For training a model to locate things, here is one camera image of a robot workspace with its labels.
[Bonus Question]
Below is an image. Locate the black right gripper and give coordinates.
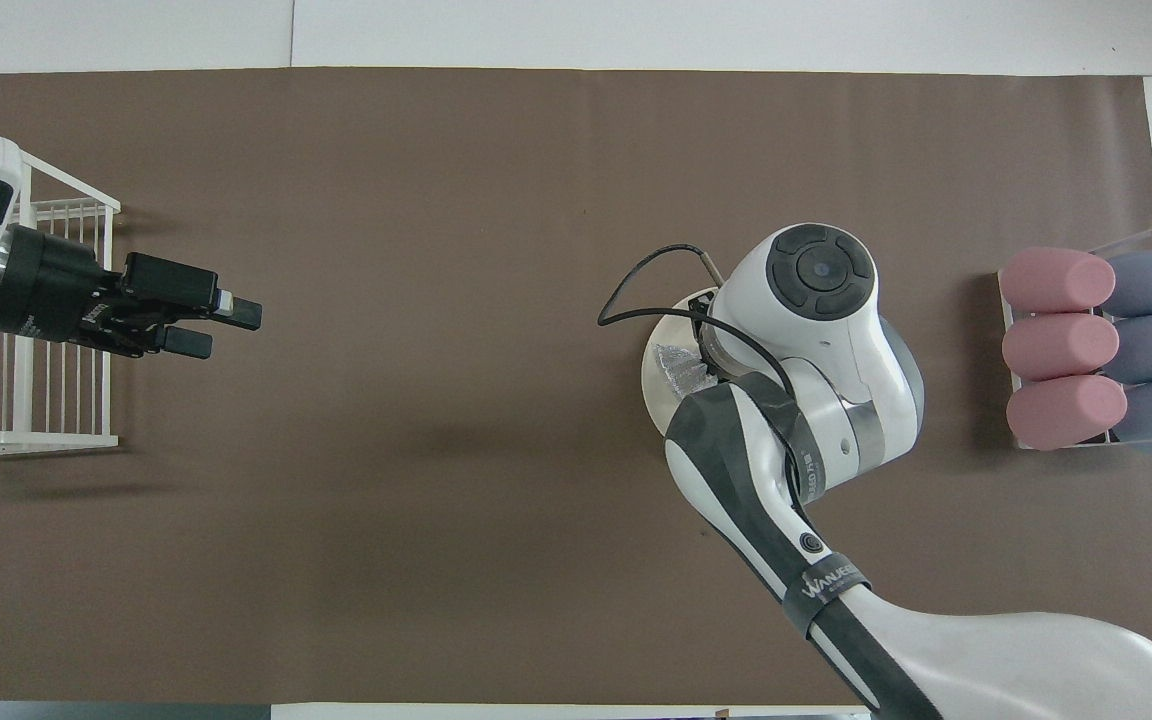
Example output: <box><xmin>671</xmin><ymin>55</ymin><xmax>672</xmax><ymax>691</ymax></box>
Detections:
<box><xmin>686</xmin><ymin>288</ymin><xmax>728</xmax><ymax>387</ymax></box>

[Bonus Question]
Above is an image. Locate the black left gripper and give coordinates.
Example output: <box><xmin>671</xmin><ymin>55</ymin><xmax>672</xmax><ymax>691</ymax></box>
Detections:
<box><xmin>84</xmin><ymin>252</ymin><xmax>263</xmax><ymax>360</ymax></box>

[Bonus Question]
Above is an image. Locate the silver mesh sponge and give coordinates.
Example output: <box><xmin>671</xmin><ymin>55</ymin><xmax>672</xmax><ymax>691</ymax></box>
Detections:
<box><xmin>654</xmin><ymin>343</ymin><xmax>719</xmax><ymax>397</ymax></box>

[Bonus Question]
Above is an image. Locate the cream round plate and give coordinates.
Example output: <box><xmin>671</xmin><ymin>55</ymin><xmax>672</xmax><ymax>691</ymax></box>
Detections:
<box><xmin>641</xmin><ymin>290</ymin><xmax>737</xmax><ymax>441</ymax></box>

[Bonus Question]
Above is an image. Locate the brown paper table mat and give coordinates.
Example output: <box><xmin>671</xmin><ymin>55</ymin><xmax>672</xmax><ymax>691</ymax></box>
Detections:
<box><xmin>0</xmin><ymin>67</ymin><xmax>1152</xmax><ymax>707</ymax></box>

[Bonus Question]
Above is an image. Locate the pink plastic cup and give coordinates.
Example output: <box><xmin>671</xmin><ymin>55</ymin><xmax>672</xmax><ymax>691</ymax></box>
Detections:
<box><xmin>1002</xmin><ymin>313</ymin><xmax>1120</xmax><ymax>382</ymax></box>
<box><xmin>998</xmin><ymin>247</ymin><xmax>1117</xmax><ymax>313</ymax></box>
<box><xmin>1006</xmin><ymin>375</ymin><xmax>1129</xmax><ymax>451</ymax></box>

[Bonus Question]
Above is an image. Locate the black velcro cable strap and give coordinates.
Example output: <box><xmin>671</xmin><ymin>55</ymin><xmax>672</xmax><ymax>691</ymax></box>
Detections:
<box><xmin>784</xmin><ymin>555</ymin><xmax>872</xmax><ymax>637</ymax></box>
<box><xmin>736</xmin><ymin>372</ymin><xmax>832</xmax><ymax>501</ymax></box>

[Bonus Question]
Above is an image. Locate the white wire dish rack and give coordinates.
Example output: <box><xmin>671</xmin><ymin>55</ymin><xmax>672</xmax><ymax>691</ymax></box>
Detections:
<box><xmin>0</xmin><ymin>148</ymin><xmax>122</xmax><ymax>458</ymax></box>

